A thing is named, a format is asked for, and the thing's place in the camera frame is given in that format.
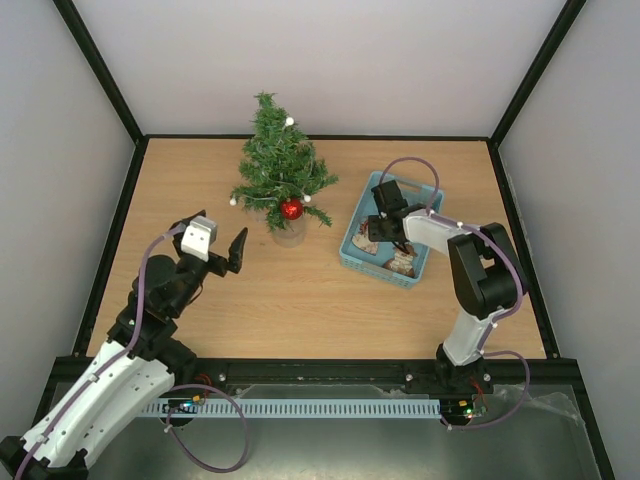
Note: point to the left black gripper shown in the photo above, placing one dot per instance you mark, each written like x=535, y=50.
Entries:
x=235, y=260

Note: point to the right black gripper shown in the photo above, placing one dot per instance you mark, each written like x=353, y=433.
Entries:
x=382, y=228

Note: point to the wooden heart ornament red bow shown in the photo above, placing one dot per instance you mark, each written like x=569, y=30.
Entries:
x=361, y=240

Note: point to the red glitter ball ornament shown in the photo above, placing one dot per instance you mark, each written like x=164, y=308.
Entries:
x=292, y=209

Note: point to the small green christmas tree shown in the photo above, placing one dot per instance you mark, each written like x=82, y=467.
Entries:
x=280, y=162

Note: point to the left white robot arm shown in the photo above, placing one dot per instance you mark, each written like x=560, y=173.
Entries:
x=139, y=361

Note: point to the round wooden tree base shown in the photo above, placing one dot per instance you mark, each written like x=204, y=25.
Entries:
x=292, y=235

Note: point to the gingerbread man ornament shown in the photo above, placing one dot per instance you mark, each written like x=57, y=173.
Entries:
x=402, y=261

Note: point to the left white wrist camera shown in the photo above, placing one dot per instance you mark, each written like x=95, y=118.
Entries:
x=199, y=235

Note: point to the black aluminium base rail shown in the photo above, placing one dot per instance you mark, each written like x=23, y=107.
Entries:
x=411, y=376

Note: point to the light blue slotted cable duct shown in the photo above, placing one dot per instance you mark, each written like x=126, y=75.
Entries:
x=383, y=408

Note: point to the black frame post left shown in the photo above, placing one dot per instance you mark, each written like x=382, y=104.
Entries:
x=89, y=49

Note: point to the black frame post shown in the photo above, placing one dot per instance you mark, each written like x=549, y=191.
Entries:
x=89, y=49
x=553, y=40

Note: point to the black frame post right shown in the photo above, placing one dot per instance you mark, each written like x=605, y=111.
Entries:
x=553, y=40

